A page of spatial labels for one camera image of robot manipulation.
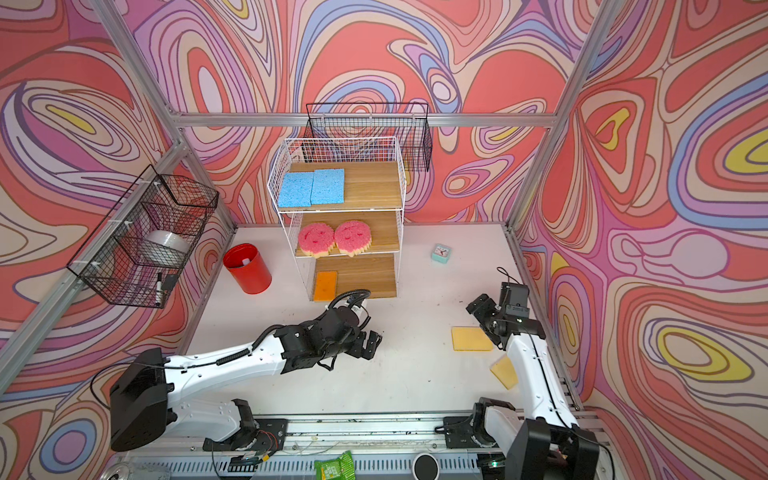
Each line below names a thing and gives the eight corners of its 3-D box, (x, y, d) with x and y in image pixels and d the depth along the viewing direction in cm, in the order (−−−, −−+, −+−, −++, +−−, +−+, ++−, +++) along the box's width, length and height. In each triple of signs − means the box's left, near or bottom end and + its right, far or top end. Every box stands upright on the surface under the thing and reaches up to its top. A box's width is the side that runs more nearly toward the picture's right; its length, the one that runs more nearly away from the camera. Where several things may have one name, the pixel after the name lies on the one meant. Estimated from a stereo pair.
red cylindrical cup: (235, 294, 102) (216, 269, 90) (245, 269, 108) (228, 243, 97) (267, 294, 102) (252, 269, 90) (275, 269, 108) (262, 243, 97)
